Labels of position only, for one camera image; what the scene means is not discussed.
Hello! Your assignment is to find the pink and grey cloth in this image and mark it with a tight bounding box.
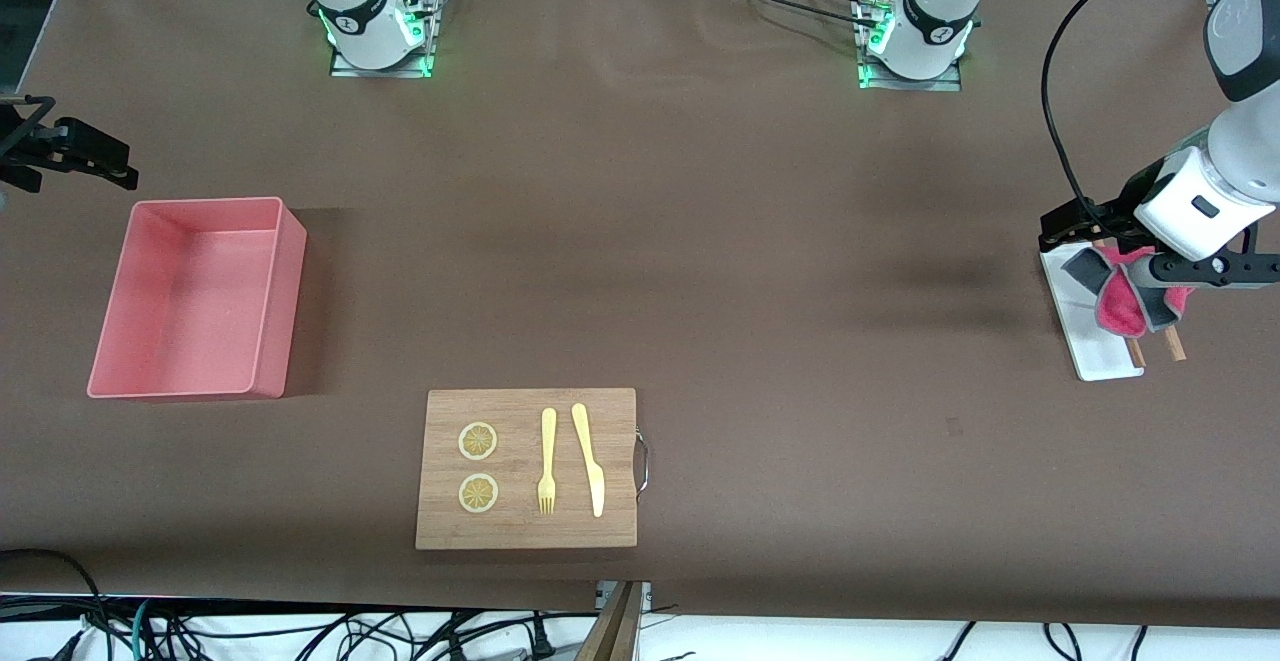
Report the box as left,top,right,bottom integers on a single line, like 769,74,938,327
1062,244,1196,334

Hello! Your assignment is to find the white rectangular plate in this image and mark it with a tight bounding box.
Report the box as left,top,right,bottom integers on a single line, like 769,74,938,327
1040,246,1145,382

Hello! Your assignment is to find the pink plastic bin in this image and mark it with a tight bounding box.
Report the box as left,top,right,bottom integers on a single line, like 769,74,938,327
86,197,308,400

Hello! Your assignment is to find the brown table cover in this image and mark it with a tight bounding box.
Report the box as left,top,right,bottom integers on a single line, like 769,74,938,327
0,0,1280,614

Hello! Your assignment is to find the yellow plastic fork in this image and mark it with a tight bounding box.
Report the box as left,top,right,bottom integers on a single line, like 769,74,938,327
537,407,558,516

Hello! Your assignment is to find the yellow plastic knife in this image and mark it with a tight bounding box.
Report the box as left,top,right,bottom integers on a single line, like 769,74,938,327
571,402,606,519

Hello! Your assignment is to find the wooden cutting board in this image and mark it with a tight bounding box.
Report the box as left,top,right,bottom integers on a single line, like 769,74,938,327
415,388,638,550

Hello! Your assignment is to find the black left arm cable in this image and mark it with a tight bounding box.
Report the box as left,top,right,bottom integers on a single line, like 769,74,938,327
1040,0,1263,232

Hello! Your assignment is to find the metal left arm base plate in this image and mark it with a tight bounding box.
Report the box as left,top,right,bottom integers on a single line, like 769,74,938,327
858,0,963,92

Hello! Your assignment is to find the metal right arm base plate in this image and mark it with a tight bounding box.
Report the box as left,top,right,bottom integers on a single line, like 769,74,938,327
330,0,436,79

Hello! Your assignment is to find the black looped floor cable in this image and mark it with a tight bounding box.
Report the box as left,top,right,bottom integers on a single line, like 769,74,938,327
0,547,111,661

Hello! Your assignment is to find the metal table bracket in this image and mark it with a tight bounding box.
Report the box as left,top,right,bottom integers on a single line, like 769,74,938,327
596,581,653,614

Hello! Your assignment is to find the wooden post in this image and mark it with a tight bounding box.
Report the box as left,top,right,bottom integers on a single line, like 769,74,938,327
575,581,643,661

